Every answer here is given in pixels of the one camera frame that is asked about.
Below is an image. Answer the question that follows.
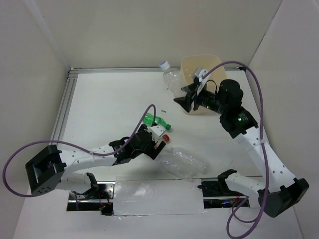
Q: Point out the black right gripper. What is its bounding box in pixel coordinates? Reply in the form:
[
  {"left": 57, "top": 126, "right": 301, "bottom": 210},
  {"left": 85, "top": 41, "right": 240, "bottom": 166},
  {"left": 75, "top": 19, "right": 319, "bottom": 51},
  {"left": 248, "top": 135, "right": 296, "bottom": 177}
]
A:
[{"left": 173, "top": 81, "right": 227, "bottom": 114}]

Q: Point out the red label bottle red cap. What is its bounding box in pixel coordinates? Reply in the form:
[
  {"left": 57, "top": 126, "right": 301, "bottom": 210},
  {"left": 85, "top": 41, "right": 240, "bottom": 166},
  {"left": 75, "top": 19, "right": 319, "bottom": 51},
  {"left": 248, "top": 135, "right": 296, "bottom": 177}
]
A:
[{"left": 161, "top": 134, "right": 170, "bottom": 143}]

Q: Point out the green plastic bottle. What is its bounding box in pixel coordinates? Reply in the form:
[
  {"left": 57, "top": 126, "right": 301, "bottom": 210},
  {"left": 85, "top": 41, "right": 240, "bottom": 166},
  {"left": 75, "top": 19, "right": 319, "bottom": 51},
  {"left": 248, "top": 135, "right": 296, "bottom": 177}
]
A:
[{"left": 143, "top": 113, "right": 171, "bottom": 130}]

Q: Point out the clear bottle white cap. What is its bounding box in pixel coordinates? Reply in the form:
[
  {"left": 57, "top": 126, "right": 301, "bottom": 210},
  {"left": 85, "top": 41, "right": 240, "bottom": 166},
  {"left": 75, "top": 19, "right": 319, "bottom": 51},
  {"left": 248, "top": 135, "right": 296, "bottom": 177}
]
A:
[
  {"left": 165, "top": 147, "right": 209, "bottom": 174},
  {"left": 155, "top": 154, "right": 194, "bottom": 181}
]

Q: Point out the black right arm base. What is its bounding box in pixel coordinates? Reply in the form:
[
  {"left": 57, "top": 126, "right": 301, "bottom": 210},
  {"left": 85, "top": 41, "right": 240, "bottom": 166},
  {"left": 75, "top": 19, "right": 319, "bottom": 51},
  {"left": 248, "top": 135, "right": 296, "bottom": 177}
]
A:
[{"left": 197, "top": 169, "right": 246, "bottom": 209}]

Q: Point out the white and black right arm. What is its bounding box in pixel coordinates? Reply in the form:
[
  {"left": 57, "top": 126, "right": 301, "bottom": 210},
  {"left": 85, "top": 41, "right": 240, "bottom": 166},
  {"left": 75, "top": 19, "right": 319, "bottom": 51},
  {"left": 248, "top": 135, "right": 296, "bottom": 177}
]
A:
[{"left": 174, "top": 79, "right": 309, "bottom": 218}]

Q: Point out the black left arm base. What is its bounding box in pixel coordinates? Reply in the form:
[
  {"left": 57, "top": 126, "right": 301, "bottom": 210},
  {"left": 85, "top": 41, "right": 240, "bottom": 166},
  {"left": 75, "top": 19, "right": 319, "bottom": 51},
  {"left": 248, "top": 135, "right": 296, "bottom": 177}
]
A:
[{"left": 66, "top": 180, "right": 115, "bottom": 216}]

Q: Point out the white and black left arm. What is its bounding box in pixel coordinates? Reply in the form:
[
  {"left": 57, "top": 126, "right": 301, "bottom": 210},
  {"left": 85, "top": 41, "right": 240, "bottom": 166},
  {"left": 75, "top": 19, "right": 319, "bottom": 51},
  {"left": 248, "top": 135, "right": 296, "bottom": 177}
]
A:
[{"left": 25, "top": 124, "right": 166, "bottom": 199}]

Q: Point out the cream plastic bin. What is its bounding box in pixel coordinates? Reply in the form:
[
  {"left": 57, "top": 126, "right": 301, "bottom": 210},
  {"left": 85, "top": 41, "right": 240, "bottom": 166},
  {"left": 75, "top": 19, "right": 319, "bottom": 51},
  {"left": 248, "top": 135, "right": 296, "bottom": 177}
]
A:
[{"left": 180, "top": 54, "right": 228, "bottom": 117}]

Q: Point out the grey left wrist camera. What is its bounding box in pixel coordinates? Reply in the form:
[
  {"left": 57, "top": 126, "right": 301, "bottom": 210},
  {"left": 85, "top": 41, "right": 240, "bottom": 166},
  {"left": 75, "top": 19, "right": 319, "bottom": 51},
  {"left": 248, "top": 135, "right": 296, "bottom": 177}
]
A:
[{"left": 148, "top": 125, "right": 165, "bottom": 137}]

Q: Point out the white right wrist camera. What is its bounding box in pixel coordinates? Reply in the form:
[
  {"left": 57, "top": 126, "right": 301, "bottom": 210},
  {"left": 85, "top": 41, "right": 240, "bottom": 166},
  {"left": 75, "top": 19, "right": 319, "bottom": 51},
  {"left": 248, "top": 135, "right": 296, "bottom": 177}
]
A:
[{"left": 193, "top": 67, "right": 210, "bottom": 95}]

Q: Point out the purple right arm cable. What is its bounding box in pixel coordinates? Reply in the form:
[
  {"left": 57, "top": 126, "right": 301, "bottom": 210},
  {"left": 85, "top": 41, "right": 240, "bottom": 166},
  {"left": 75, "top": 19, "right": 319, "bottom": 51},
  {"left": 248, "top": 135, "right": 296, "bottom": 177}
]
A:
[{"left": 204, "top": 61, "right": 271, "bottom": 239}]

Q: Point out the aluminium frame rail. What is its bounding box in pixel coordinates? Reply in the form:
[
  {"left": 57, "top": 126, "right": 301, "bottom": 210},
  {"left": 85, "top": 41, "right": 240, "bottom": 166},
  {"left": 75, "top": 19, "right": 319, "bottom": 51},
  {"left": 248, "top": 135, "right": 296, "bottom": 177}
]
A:
[{"left": 52, "top": 68, "right": 236, "bottom": 150}]

